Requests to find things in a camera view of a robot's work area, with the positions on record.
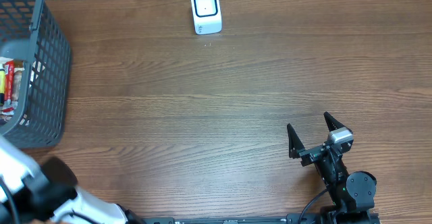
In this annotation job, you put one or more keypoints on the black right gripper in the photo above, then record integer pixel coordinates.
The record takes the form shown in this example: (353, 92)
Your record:
(311, 154)

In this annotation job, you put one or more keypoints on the red snack stick packet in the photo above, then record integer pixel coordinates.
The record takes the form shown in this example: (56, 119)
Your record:
(9, 77)

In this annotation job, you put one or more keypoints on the yellow highlighter marker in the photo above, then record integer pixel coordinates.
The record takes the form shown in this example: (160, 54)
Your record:
(2, 85)

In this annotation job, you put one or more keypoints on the beige dog treat bag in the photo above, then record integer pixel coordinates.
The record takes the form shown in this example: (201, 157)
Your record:
(18, 71)

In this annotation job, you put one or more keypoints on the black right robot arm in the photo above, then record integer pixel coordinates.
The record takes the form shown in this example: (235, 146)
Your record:
(352, 194)

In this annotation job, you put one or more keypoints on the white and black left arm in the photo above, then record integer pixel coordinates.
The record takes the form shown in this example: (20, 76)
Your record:
(49, 193)

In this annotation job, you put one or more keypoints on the white barcode scanner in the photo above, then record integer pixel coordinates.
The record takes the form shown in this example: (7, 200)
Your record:
(207, 16)

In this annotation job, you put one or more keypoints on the dark grey plastic basket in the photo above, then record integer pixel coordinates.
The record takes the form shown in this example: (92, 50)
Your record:
(29, 33)

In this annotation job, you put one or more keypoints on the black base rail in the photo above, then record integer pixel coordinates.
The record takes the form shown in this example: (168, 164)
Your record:
(288, 219)

